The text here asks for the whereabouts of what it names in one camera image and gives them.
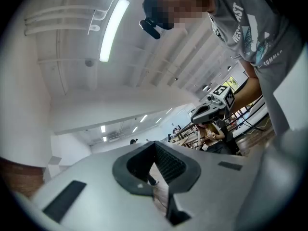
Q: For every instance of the grey printed t-shirt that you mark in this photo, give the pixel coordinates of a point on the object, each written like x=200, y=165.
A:
x=264, y=20

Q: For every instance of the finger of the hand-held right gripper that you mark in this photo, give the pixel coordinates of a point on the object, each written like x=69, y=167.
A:
x=214, y=118
x=214, y=107

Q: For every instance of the group of ceiling light panels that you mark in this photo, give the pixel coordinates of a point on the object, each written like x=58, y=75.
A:
x=103, y=129

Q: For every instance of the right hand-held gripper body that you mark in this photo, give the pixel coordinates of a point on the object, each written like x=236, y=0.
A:
x=226, y=97

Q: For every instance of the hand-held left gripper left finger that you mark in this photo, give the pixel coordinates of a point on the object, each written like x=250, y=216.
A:
x=96, y=189

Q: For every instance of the white ceiling pipes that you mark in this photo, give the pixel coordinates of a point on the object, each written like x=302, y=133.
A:
x=72, y=16

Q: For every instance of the long ceiling tube light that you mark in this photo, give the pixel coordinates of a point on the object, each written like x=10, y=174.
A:
x=113, y=30

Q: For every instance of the person's right forearm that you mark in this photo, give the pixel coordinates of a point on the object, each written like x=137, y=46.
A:
x=247, y=93

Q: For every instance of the round smoke detector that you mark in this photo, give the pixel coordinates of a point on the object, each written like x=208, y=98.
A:
x=89, y=62

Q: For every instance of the black head camera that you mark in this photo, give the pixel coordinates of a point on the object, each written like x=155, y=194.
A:
x=151, y=30

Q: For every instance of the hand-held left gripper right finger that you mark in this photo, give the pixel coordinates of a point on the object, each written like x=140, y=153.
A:
x=216, y=189

